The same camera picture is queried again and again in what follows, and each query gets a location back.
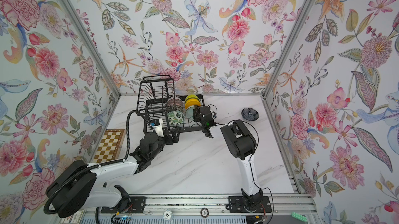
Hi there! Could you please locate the green connector block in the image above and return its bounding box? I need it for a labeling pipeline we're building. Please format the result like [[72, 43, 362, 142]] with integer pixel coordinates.
[[291, 212, 308, 223]]

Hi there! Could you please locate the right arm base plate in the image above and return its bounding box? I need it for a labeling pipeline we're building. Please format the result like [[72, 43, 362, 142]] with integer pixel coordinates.
[[225, 196, 272, 214]]

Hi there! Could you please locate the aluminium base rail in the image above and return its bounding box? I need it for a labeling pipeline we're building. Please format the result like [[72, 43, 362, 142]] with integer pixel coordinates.
[[49, 193, 322, 224]]

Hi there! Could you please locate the black white patterned bowl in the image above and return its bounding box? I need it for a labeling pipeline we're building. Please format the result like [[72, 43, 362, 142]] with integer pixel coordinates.
[[171, 105, 185, 113]]

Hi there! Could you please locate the pink striped bowl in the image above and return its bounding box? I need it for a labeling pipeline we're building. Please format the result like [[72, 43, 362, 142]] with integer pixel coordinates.
[[166, 97, 185, 107]]

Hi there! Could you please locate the black wire dish rack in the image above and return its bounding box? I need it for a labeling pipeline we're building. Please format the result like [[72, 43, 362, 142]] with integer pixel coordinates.
[[136, 75, 187, 133]]

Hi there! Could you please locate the yellow bowl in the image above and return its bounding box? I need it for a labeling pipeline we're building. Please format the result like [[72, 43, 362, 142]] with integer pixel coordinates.
[[185, 97, 201, 109]]

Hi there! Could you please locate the lime green bowl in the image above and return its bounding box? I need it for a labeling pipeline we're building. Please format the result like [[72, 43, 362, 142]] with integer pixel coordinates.
[[186, 94, 199, 100]]

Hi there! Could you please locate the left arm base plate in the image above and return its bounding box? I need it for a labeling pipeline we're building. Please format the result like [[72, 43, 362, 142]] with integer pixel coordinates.
[[100, 197, 147, 214]]

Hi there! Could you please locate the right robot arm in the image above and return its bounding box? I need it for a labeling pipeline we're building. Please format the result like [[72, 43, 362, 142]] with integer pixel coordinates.
[[193, 106, 264, 212]]

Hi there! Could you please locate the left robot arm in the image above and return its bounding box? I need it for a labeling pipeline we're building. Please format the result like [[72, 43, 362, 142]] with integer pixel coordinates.
[[44, 128, 180, 218]]

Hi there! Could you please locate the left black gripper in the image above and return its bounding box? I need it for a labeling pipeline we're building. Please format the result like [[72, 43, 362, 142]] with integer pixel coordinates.
[[148, 127, 182, 161]]

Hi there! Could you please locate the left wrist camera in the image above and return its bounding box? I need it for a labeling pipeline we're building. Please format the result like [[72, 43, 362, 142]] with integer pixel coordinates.
[[150, 119, 164, 137]]

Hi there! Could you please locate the wooden chessboard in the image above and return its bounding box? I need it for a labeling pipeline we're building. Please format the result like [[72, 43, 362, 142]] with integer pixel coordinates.
[[92, 129, 126, 163]]

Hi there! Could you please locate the dark blue grey bowl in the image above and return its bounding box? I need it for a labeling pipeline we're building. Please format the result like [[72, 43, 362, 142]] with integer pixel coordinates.
[[241, 108, 259, 121]]

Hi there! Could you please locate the left black corrugated cable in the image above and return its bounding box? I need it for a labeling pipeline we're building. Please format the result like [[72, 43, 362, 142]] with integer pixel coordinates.
[[43, 110, 150, 215]]

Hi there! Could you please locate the pale celadon bowl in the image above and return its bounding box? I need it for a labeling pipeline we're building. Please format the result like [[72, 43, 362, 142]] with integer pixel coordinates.
[[185, 106, 195, 119]]

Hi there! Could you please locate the green leaf pattern bowl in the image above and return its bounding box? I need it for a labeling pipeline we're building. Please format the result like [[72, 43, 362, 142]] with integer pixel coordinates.
[[167, 110, 185, 126]]

